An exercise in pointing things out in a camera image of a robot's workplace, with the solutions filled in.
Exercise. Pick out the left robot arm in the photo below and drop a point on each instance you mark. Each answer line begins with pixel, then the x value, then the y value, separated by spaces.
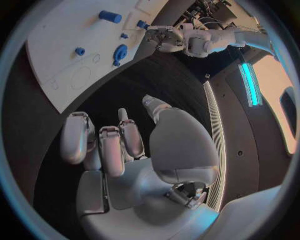
pixel 220 37

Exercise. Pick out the glowing light bar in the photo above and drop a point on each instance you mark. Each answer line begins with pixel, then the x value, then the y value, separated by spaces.
pixel 249 84

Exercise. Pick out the blue short cylinder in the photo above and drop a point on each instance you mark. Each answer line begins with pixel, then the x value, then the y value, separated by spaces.
pixel 80 51

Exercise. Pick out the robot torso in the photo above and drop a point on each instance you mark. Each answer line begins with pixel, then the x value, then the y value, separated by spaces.
pixel 246 140

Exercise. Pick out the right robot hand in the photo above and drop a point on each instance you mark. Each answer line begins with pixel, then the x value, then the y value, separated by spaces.
pixel 131 187

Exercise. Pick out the blue plug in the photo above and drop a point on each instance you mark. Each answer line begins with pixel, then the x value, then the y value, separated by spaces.
pixel 142 24

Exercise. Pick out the blue gear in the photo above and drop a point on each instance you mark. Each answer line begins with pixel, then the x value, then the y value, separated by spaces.
pixel 121 52

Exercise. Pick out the small blue peg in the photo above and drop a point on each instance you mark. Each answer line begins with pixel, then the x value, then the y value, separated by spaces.
pixel 124 35

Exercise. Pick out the white task board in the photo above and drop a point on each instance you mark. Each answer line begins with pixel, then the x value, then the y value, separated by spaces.
pixel 70 37

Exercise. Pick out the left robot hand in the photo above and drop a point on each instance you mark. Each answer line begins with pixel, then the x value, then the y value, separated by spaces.
pixel 164 37

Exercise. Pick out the blue long cylinder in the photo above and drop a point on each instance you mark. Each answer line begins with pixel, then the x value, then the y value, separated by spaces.
pixel 109 16

